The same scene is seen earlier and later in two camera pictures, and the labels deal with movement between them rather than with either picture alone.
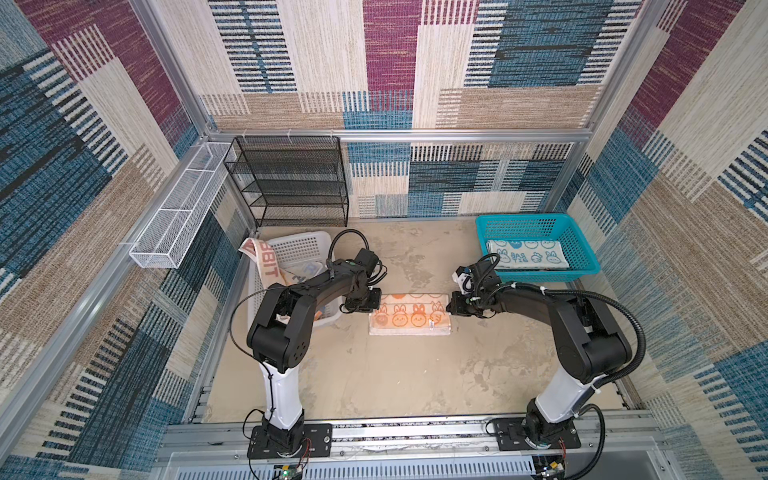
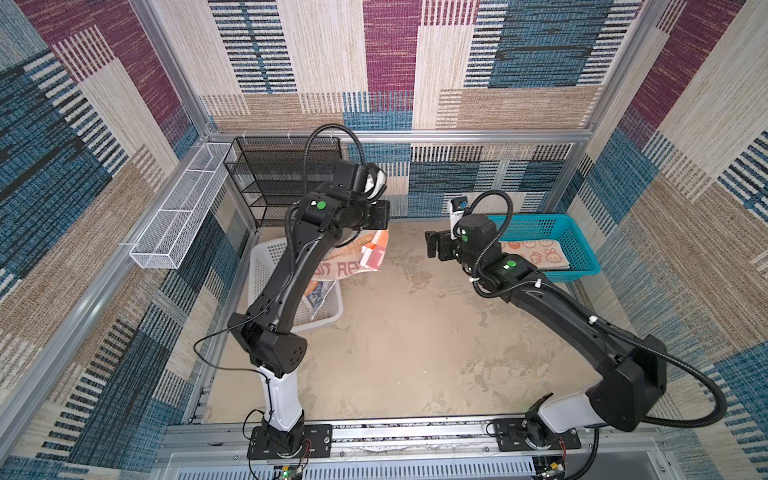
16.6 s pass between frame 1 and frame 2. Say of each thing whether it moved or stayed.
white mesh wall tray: stayed
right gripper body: moved
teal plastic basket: stayed
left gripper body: moved
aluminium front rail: stayed
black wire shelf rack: stayed
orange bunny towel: moved
